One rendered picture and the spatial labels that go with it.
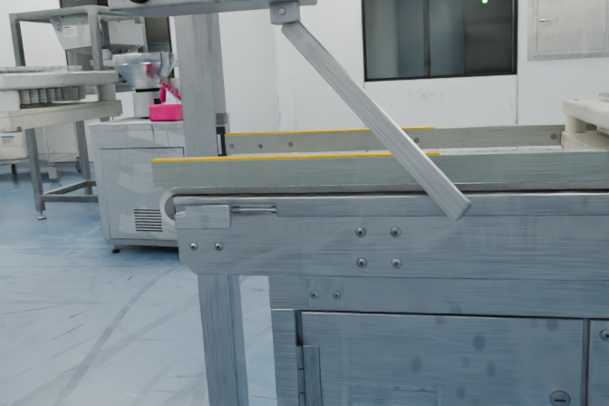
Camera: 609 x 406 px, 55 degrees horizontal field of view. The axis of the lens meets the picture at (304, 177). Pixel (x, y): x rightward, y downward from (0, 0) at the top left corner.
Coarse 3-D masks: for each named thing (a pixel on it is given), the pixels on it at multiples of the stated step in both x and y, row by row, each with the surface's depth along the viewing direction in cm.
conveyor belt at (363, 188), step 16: (176, 192) 73; (192, 192) 72; (208, 192) 72; (224, 192) 72; (240, 192) 71; (256, 192) 71; (272, 192) 70; (288, 192) 70; (304, 192) 70; (160, 208) 74
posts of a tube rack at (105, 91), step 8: (104, 88) 92; (112, 88) 93; (0, 96) 72; (8, 96) 72; (16, 96) 73; (104, 96) 92; (112, 96) 93; (0, 104) 72; (8, 104) 72; (16, 104) 73
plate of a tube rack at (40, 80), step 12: (36, 72) 77; (48, 72) 79; (60, 72) 81; (72, 72) 83; (84, 72) 86; (96, 72) 88; (108, 72) 91; (0, 84) 71; (12, 84) 72; (24, 84) 74; (36, 84) 76; (48, 84) 78; (60, 84) 81; (72, 84) 83; (84, 84) 86
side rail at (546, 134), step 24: (240, 144) 97; (264, 144) 96; (288, 144) 95; (312, 144) 94; (336, 144) 94; (360, 144) 93; (432, 144) 91; (456, 144) 90; (480, 144) 89; (504, 144) 89; (528, 144) 88; (552, 144) 87
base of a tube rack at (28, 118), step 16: (0, 112) 72; (16, 112) 73; (32, 112) 75; (48, 112) 78; (64, 112) 81; (80, 112) 85; (96, 112) 88; (112, 112) 92; (16, 128) 73; (32, 128) 76
